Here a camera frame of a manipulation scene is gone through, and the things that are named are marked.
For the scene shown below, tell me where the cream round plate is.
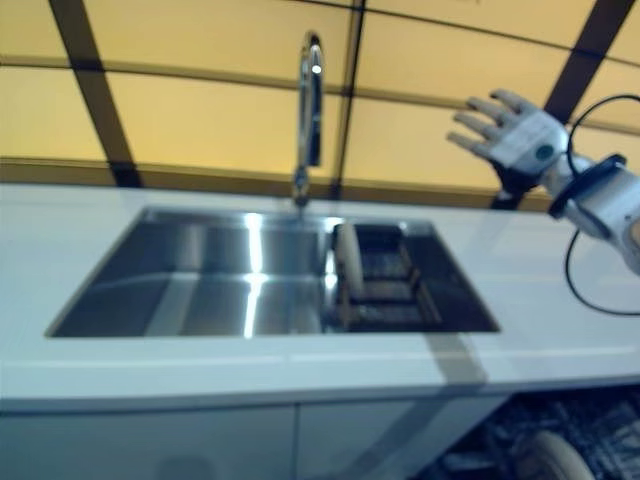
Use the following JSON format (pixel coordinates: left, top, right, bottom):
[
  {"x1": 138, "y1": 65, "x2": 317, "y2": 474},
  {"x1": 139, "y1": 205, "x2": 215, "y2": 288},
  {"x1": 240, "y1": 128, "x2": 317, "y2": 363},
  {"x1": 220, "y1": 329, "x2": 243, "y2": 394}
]
[
  {"x1": 333, "y1": 223, "x2": 362, "y2": 301},
  {"x1": 517, "y1": 429, "x2": 599, "y2": 480}
]

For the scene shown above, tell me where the white cabinet door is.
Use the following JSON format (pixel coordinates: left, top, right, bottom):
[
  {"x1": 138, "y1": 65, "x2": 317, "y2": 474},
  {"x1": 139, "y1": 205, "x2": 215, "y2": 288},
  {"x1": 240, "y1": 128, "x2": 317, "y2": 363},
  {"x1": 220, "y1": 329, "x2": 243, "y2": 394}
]
[
  {"x1": 0, "y1": 402, "x2": 297, "y2": 480},
  {"x1": 294, "y1": 394, "x2": 506, "y2": 480}
]

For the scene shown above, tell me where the chrome gooseneck kitchen faucet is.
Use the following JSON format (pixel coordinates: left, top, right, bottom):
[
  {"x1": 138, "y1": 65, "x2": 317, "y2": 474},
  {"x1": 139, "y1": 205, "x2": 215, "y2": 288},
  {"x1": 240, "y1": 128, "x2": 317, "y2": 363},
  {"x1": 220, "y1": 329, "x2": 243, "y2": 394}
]
[{"x1": 292, "y1": 30, "x2": 329, "y2": 214}]

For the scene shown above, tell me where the black wire dish drying rack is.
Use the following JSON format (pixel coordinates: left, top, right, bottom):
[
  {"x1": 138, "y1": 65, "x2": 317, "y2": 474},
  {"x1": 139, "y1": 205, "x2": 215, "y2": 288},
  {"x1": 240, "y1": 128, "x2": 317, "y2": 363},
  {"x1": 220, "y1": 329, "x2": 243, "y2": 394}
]
[{"x1": 329, "y1": 222, "x2": 444, "y2": 331}]

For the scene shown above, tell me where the dishwasher wire rack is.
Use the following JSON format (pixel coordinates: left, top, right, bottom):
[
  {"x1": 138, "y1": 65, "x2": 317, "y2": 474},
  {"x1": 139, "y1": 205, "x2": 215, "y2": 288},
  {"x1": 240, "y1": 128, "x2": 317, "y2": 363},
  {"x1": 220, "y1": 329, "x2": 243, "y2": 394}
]
[{"x1": 439, "y1": 392, "x2": 640, "y2": 480}]

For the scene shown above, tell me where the stainless steel sink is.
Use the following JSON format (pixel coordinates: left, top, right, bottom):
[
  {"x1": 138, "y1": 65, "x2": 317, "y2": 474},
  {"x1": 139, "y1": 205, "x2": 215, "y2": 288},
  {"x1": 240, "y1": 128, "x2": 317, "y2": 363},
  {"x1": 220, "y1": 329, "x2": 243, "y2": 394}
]
[{"x1": 44, "y1": 207, "x2": 501, "y2": 339}]

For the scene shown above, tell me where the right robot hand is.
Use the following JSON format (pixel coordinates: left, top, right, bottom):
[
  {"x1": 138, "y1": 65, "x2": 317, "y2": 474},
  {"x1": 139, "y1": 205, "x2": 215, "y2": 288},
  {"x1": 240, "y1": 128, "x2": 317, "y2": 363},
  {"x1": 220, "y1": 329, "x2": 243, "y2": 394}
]
[{"x1": 446, "y1": 89, "x2": 571, "y2": 200}]

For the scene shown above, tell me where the yellow panelled window screen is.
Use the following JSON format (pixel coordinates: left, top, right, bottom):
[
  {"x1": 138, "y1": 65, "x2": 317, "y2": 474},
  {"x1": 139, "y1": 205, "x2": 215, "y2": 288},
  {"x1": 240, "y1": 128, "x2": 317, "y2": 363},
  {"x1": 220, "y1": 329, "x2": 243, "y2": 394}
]
[{"x1": 0, "y1": 0, "x2": 640, "y2": 211}]

